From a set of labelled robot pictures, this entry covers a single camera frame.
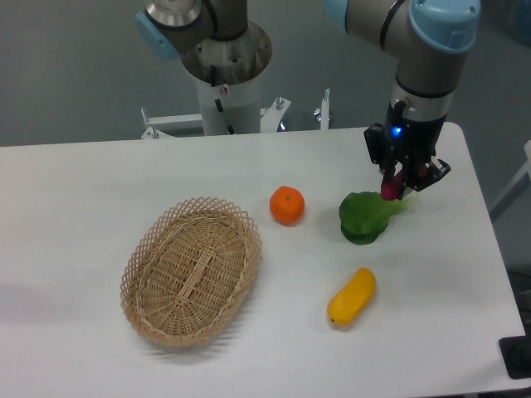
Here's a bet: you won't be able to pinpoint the yellow mango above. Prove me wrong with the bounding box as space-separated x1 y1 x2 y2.
327 268 377 328

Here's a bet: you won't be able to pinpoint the green leafy vegetable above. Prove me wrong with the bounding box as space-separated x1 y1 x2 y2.
339 191 417 245

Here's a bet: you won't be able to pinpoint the oval wicker basket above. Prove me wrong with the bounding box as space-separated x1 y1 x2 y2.
120 197 261 348

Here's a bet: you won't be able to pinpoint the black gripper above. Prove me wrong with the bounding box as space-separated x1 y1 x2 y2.
363 100 451 197

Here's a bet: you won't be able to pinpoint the black cable on pedestal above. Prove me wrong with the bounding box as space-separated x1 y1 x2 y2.
209 66 237 136

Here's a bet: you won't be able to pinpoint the black device at table edge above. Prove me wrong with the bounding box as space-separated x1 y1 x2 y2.
499 336 530 380

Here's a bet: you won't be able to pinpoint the purple sweet potato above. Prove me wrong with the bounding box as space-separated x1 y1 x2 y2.
380 166 420 201

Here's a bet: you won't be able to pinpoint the grey robot arm, blue caps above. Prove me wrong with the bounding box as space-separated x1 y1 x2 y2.
135 1 481 201

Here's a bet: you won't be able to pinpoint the orange tangerine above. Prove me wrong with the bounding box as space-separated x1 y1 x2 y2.
269 186 305 226

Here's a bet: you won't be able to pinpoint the white metal mounting frame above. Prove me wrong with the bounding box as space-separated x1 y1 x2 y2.
139 87 333 139

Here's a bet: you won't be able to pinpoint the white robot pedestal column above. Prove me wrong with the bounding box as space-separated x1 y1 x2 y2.
181 22 272 118

